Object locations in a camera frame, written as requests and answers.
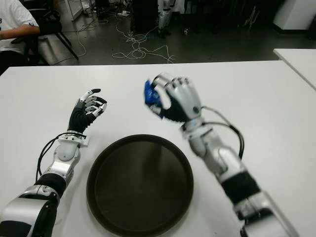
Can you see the blue Oreo packet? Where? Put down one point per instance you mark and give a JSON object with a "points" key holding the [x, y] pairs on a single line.
{"points": [[151, 96]]}

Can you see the standing humanoid robot legs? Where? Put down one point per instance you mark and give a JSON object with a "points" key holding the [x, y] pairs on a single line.
{"points": [[164, 17]]}

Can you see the metal folding stand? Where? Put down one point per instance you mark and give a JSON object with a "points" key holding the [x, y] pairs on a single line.
{"points": [[251, 17]]}

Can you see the black chair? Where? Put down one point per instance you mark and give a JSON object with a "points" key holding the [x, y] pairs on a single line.
{"points": [[49, 24]]}

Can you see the white side table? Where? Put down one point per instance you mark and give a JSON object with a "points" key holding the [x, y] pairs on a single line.
{"points": [[301, 61]]}

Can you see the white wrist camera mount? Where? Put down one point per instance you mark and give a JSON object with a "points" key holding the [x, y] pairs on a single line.
{"points": [[85, 142], [195, 130]]}

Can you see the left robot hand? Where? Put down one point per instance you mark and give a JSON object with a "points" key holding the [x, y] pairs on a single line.
{"points": [[79, 118]]}

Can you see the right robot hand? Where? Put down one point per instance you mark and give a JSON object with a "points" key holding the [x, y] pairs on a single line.
{"points": [[185, 98]]}

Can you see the white cabinet black base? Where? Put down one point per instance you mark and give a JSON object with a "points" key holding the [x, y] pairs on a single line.
{"points": [[293, 14]]}

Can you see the round brown tray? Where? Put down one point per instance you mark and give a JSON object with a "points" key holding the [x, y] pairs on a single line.
{"points": [[138, 182]]}

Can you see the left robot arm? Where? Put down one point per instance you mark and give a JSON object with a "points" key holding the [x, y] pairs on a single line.
{"points": [[64, 154]]}

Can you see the seated person white shirt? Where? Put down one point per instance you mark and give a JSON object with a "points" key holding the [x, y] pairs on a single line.
{"points": [[12, 14]]}

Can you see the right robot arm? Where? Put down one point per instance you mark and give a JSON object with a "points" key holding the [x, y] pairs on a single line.
{"points": [[222, 158]]}

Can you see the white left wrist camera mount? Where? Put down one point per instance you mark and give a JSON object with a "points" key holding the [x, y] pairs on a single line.
{"points": [[85, 142]]}

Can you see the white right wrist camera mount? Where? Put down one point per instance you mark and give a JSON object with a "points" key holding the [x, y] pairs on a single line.
{"points": [[195, 130]]}

